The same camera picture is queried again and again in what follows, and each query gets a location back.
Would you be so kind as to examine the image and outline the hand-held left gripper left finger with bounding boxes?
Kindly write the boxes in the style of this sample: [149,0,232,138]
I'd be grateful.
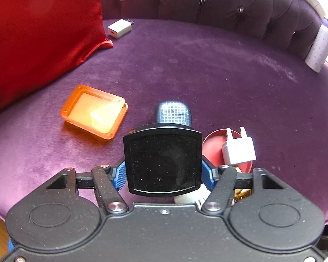
[45,160,129,215]

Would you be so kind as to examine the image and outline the lavender water bottle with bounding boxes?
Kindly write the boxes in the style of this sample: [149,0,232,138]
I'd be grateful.
[304,16,328,73]

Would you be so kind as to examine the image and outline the white usb charger block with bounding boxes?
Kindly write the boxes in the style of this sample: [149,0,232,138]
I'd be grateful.
[107,19,134,39]

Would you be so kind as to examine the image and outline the orange plastic tray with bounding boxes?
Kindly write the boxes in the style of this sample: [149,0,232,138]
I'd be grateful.
[60,84,129,140]

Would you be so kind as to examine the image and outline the white plug charger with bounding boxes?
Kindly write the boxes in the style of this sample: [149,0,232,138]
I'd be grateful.
[221,127,257,166]

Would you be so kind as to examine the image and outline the black square speaker box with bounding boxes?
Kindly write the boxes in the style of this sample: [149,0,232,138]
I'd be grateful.
[123,101,203,197]

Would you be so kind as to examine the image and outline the amber perfume bottle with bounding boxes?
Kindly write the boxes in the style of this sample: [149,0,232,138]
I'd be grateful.
[234,189,253,201]

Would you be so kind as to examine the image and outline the white travel adapter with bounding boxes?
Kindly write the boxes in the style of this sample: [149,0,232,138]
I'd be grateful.
[174,187,211,204]

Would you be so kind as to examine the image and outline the red round lid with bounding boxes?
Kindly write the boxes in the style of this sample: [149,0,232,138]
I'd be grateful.
[202,128,253,174]

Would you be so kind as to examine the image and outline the purple tufted sofa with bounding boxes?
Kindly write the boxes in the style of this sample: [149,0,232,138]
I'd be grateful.
[0,0,328,222]

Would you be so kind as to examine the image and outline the red cushion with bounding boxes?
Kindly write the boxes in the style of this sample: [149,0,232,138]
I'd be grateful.
[0,0,114,118]

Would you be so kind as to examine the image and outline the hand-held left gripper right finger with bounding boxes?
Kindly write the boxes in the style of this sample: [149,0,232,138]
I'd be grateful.
[201,155,286,215]

